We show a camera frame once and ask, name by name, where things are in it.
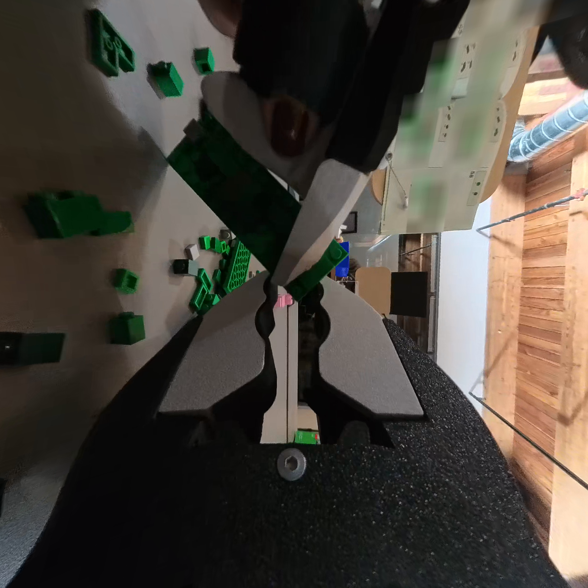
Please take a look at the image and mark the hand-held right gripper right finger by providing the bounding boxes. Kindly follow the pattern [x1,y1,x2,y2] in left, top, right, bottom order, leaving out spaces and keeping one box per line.
[301,279,425,445]

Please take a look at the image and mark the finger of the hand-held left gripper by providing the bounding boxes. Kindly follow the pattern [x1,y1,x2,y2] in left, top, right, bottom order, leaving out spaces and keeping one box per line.
[270,157,371,288]

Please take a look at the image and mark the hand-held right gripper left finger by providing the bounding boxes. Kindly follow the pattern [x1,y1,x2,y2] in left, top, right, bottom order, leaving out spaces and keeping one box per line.
[157,272,279,444]

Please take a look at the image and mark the long green brick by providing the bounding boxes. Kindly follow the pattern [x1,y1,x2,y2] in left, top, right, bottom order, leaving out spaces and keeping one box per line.
[284,239,350,302]

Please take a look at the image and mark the green brick baseplate assembly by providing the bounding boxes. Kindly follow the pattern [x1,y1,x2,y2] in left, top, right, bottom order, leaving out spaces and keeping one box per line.
[166,108,305,276]

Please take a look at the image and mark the grey desk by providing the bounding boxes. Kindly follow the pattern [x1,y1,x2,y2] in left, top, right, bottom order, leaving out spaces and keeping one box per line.
[0,0,322,588]

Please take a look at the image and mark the person's left hand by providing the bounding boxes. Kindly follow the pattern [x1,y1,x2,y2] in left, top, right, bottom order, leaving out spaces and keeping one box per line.
[264,94,313,158]

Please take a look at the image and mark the tan rounded board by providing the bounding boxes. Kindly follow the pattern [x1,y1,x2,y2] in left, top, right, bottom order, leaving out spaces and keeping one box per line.
[355,266,392,318]

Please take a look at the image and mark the black rectangular board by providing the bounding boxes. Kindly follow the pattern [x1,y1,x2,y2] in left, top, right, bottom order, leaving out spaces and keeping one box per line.
[390,271,429,319]

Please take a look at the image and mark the green studded plate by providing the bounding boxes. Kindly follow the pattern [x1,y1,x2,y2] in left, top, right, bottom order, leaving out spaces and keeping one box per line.
[223,239,253,295]

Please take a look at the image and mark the scattered small toy bricks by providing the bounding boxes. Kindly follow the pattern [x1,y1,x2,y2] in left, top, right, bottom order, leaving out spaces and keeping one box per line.
[0,46,258,368]

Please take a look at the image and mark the green L-shaped plate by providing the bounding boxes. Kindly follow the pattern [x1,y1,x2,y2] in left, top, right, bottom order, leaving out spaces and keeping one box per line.
[87,8,137,77]

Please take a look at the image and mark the silver ventilation duct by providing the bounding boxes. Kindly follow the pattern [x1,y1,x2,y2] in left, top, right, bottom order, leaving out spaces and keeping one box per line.
[505,89,588,164]

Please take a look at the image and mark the thin black ceiling rail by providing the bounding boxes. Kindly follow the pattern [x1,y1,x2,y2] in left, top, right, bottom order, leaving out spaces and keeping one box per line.
[469,391,588,490]
[475,190,588,232]

